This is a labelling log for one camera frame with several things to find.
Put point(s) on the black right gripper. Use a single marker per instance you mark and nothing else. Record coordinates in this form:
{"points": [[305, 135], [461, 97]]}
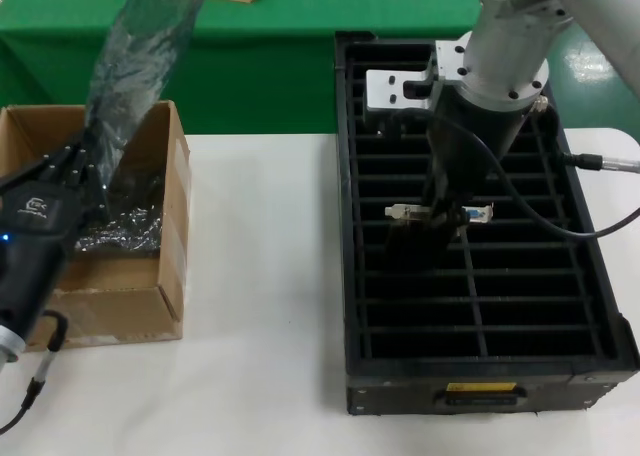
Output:
{"points": [[475, 141]]}

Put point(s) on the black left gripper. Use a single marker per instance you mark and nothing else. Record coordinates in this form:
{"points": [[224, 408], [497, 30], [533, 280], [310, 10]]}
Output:
{"points": [[30, 236]]}

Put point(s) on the graphics card with metal bracket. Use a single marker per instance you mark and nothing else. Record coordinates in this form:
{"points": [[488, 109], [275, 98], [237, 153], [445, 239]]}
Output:
{"points": [[410, 213]]}

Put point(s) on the translucent dark antistatic bag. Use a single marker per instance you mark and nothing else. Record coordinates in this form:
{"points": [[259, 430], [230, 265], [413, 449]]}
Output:
{"points": [[140, 76]]}

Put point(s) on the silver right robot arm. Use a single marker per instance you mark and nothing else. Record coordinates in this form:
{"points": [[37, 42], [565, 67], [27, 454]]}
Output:
{"points": [[515, 36]]}

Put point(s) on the large open brown cardboard box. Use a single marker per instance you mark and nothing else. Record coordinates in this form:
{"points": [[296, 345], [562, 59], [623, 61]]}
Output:
{"points": [[170, 226]]}

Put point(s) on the black slotted container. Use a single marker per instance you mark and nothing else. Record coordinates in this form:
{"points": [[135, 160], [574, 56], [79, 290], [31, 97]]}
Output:
{"points": [[500, 361]]}

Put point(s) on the crinkled silver antistatic bag bundle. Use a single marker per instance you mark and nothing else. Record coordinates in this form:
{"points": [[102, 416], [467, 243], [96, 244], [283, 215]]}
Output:
{"points": [[130, 226]]}

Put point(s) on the green tablecloth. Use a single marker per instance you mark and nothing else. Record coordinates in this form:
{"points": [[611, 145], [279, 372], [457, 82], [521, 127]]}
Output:
{"points": [[275, 76]]}

